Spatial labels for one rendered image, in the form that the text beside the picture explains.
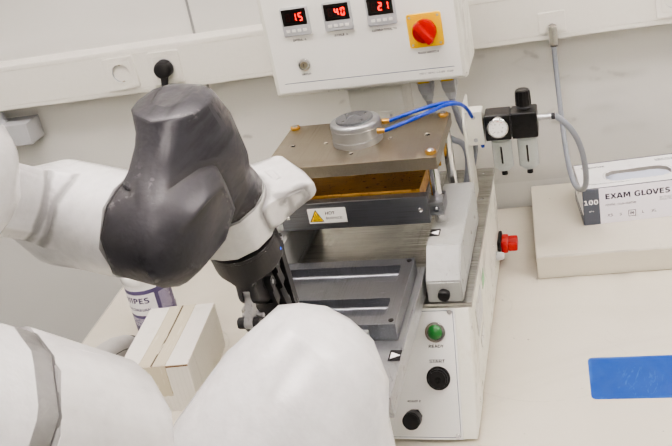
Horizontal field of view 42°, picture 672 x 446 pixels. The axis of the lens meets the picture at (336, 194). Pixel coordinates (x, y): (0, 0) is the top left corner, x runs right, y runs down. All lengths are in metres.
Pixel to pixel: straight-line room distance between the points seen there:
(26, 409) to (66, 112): 1.66
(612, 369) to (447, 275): 0.31
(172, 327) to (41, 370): 1.10
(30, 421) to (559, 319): 1.19
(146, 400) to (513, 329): 1.08
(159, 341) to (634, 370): 0.75
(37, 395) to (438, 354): 0.89
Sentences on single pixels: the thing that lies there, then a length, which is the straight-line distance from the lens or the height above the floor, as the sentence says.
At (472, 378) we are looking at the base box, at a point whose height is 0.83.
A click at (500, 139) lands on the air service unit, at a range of 1.47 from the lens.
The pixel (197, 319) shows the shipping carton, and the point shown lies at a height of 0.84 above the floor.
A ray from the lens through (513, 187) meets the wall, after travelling 1.90.
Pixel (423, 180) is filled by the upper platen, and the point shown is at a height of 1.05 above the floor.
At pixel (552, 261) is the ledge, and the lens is 1.62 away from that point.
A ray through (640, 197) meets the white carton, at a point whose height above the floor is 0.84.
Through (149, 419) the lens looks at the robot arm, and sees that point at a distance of 0.49.
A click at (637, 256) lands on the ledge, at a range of 1.63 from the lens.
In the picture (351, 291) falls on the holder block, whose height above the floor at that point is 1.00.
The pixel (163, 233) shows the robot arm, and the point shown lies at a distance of 0.73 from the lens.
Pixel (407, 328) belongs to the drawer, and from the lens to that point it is 1.14.
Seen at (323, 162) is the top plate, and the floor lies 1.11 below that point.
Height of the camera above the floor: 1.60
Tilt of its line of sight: 24 degrees down
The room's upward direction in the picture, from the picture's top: 11 degrees counter-clockwise
